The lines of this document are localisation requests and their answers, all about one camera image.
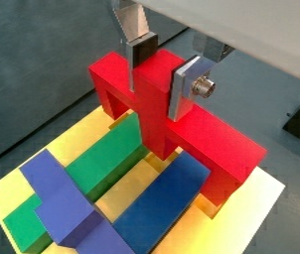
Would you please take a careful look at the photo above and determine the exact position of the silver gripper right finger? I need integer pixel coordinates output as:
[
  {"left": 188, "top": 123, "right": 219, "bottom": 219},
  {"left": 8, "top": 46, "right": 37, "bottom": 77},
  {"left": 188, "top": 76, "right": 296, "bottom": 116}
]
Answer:
[{"left": 167, "top": 33, "right": 233, "bottom": 122}]

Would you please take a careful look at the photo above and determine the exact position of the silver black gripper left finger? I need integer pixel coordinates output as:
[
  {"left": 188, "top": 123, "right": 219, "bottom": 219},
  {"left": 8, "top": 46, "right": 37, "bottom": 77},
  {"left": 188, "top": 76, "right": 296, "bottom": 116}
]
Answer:
[{"left": 111, "top": 0, "right": 158, "bottom": 90}]

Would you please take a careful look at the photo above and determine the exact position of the red cross-shaped block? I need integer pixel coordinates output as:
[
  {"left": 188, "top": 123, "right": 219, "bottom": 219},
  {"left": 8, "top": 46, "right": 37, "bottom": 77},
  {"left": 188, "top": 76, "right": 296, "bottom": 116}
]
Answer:
[{"left": 88, "top": 50, "right": 266, "bottom": 205}]

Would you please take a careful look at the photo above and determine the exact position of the yellow puzzle board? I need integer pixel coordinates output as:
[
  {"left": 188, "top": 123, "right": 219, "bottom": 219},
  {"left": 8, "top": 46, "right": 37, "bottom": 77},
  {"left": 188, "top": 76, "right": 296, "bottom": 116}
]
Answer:
[{"left": 0, "top": 109, "right": 283, "bottom": 254}]

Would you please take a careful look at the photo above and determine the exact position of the green bar block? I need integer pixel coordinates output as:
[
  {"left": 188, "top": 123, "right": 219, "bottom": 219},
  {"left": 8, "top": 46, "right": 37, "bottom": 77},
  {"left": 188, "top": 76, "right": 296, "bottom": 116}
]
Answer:
[{"left": 4, "top": 113, "right": 147, "bottom": 254}]

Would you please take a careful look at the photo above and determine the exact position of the blue bar block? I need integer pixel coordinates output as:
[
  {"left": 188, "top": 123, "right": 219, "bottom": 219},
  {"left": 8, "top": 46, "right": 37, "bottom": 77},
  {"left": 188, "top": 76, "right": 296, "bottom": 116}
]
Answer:
[{"left": 112, "top": 152, "right": 210, "bottom": 254}]

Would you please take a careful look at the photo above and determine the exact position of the purple cross-shaped block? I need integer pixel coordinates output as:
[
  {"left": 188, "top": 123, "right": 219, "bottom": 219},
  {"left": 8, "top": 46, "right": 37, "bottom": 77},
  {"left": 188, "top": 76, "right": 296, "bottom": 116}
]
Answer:
[{"left": 20, "top": 150, "right": 134, "bottom": 254}]

